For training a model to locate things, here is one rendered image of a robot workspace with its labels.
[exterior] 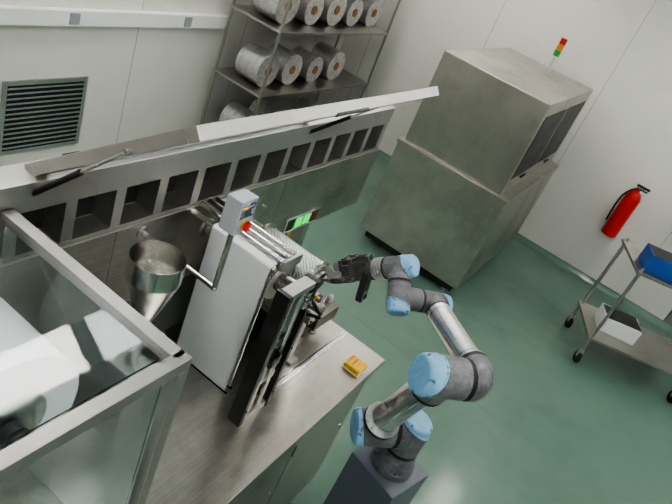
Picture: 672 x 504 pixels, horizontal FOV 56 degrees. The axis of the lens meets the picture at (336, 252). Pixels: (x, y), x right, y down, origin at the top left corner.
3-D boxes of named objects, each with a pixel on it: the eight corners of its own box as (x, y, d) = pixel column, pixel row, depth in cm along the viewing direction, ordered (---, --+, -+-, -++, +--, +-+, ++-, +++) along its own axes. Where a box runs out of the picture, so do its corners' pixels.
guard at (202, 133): (200, 167, 111) (190, 125, 109) (26, 198, 141) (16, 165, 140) (444, 108, 203) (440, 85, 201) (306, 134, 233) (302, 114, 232)
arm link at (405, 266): (409, 275, 195) (410, 249, 198) (379, 278, 201) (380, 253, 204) (420, 282, 201) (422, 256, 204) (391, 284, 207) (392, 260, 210)
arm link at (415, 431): (424, 461, 203) (442, 433, 197) (387, 457, 199) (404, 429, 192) (413, 431, 213) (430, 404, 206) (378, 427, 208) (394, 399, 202)
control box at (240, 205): (237, 240, 157) (248, 206, 152) (217, 226, 159) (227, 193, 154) (253, 232, 162) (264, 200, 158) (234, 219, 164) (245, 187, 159)
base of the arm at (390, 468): (420, 471, 213) (432, 452, 208) (392, 489, 202) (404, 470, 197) (390, 438, 220) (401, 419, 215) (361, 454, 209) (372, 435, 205)
